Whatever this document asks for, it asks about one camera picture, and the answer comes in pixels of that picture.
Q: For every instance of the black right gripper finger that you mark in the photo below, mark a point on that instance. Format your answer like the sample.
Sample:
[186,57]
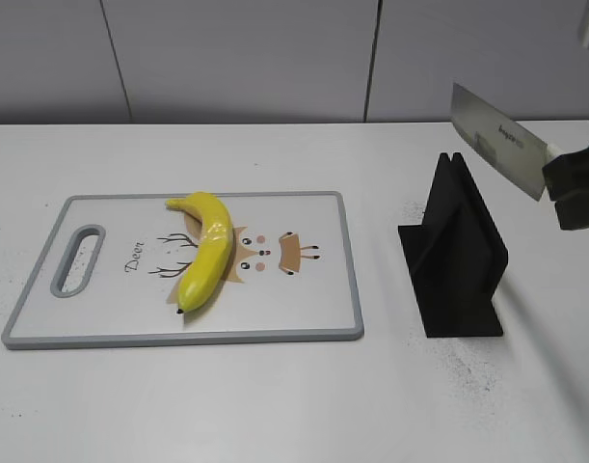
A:
[567,180]

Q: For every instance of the white-handled cleaver knife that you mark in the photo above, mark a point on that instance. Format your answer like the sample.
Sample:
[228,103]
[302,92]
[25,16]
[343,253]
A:
[509,147]

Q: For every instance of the yellow plastic banana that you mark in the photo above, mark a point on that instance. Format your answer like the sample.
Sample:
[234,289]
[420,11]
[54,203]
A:
[202,276]

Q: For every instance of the black knife stand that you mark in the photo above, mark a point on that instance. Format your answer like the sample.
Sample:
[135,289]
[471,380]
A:
[455,256]

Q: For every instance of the white deer cutting board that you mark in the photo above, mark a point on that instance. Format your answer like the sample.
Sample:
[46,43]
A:
[108,273]

